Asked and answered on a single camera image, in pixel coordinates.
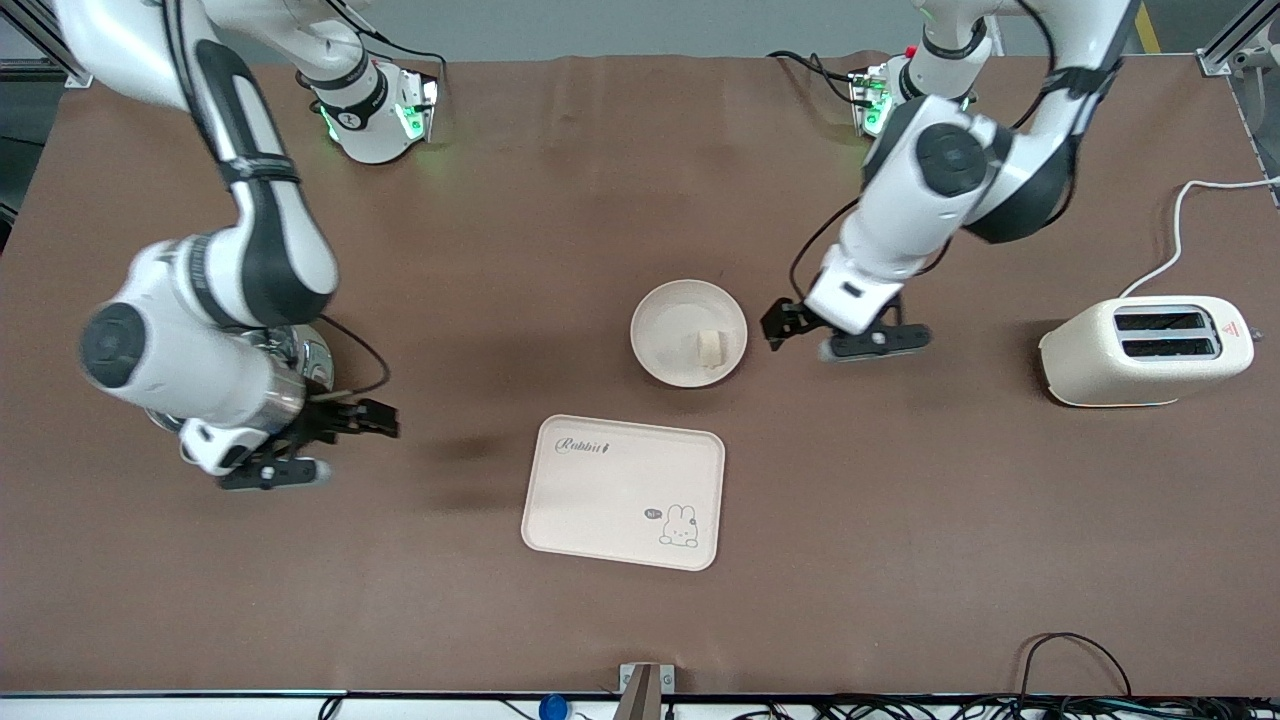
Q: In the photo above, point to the small pale bun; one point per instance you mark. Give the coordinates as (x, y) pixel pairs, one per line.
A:
(711, 349)

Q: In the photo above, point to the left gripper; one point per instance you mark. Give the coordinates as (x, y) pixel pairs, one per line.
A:
(786, 321)

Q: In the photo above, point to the cream two-slot toaster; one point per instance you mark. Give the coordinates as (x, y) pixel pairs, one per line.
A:
(1100, 365)

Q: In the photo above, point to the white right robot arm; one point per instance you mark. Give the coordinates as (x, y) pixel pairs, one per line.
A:
(270, 240)

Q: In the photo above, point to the cream rabbit print tray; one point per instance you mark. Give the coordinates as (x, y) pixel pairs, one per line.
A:
(600, 500)

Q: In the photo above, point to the grey metal bracket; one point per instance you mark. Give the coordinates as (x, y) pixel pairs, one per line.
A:
(645, 690)

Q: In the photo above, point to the round cream plate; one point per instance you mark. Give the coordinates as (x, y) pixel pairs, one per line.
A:
(665, 335)

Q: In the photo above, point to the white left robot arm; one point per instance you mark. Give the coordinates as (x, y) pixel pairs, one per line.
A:
(930, 190)

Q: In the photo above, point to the blue round cap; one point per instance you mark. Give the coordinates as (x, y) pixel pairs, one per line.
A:
(553, 708)

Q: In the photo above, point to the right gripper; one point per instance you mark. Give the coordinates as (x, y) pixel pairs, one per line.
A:
(322, 421)

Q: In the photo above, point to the aluminium frame profile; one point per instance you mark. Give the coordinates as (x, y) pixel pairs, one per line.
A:
(60, 62)
(1235, 45)

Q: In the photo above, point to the brown table cover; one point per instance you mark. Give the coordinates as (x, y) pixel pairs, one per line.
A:
(560, 220)

